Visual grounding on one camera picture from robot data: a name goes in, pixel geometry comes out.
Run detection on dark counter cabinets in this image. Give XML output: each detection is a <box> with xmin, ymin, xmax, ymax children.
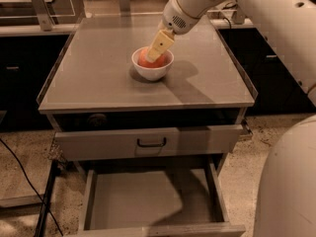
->
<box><xmin>0</xmin><ymin>29</ymin><xmax>316</xmax><ymax>131</ymax></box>

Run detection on grey top drawer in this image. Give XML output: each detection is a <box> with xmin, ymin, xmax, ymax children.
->
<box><xmin>55</xmin><ymin>124</ymin><xmax>242</xmax><ymax>161</ymax></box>

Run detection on left metal railing post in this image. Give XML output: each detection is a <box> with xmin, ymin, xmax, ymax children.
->
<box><xmin>31</xmin><ymin>0</ymin><xmax>53</xmax><ymax>32</ymax></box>

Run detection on black drawer handle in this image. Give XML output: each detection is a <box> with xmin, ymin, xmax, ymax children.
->
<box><xmin>136</xmin><ymin>137</ymin><xmax>167</xmax><ymax>148</ymax></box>

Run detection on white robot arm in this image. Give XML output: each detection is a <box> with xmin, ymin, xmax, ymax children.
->
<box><xmin>146</xmin><ymin>0</ymin><xmax>316</xmax><ymax>237</ymax></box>

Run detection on right metal railing post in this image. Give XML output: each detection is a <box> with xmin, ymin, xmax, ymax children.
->
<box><xmin>232</xmin><ymin>6</ymin><xmax>246</xmax><ymax>25</ymax></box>

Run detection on white ceramic bowl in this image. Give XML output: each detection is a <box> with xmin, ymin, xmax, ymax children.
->
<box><xmin>131</xmin><ymin>47</ymin><xmax>174</xmax><ymax>81</ymax></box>

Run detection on open grey middle drawer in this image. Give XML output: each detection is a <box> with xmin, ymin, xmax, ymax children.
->
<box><xmin>77</xmin><ymin>156</ymin><xmax>245</xmax><ymax>237</ymax></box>

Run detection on red apple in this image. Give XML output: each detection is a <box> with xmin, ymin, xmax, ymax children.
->
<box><xmin>138</xmin><ymin>47</ymin><xmax>165</xmax><ymax>68</ymax></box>

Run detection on black floor cable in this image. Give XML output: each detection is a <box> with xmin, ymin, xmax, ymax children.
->
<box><xmin>0</xmin><ymin>137</ymin><xmax>64</xmax><ymax>237</ymax></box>

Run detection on grey metal drawer cabinet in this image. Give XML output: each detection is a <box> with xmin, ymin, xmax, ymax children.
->
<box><xmin>36</xmin><ymin>14</ymin><xmax>259</xmax><ymax>176</ymax></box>

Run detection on black metal floor bar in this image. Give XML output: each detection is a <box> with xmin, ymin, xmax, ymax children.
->
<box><xmin>34</xmin><ymin>160</ymin><xmax>58</xmax><ymax>237</ymax></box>

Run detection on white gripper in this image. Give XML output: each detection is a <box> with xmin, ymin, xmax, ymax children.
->
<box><xmin>146</xmin><ymin>0</ymin><xmax>202</xmax><ymax>63</ymax></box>

